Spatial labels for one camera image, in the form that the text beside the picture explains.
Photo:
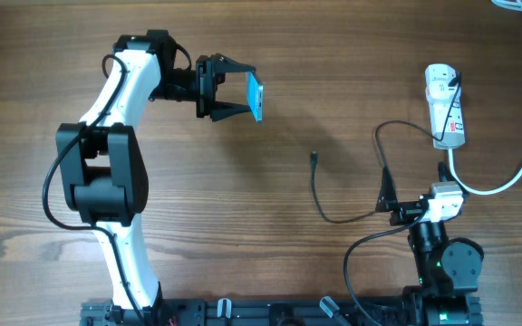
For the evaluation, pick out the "white power strip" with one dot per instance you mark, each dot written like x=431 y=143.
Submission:
x=447 y=126

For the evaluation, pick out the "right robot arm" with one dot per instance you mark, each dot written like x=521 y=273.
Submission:
x=448 y=268

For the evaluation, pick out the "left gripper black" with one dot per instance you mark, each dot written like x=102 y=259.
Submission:
x=217 y=65

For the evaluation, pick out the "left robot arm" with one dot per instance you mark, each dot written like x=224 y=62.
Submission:
x=103 y=173

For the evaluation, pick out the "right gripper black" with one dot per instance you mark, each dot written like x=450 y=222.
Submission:
x=405 y=210

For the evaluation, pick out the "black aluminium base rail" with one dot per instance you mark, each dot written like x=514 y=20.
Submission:
x=398 y=310

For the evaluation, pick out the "smartphone with blue screen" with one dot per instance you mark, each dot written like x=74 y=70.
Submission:
x=255 y=95

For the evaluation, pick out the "white charger plug adapter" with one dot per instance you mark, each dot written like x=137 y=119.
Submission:
x=441 y=82

